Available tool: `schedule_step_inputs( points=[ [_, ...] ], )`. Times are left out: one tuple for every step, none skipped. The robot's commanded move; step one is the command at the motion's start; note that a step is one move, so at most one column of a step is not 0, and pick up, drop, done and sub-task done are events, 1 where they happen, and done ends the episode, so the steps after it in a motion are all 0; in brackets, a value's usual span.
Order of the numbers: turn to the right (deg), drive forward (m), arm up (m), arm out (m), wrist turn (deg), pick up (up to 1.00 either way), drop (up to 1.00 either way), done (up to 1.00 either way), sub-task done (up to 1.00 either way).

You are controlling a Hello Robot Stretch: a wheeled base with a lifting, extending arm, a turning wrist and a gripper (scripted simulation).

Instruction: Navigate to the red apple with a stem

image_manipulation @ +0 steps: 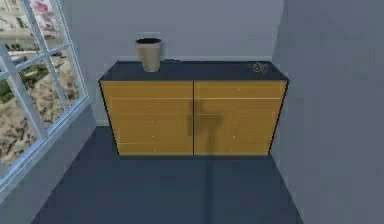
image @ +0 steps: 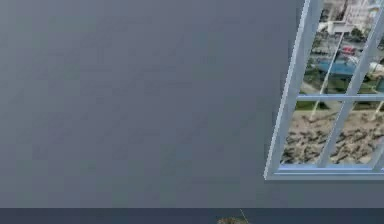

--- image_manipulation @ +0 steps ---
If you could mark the orange chest of drawers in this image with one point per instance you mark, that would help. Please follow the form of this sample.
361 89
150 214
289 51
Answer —
153 113

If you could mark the beige bin with black rim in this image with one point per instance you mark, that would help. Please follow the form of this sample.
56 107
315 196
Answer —
149 55

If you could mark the small grey metal cluster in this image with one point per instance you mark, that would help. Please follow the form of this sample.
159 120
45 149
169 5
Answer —
258 67

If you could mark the white framed window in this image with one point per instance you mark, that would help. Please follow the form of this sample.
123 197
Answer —
30 83

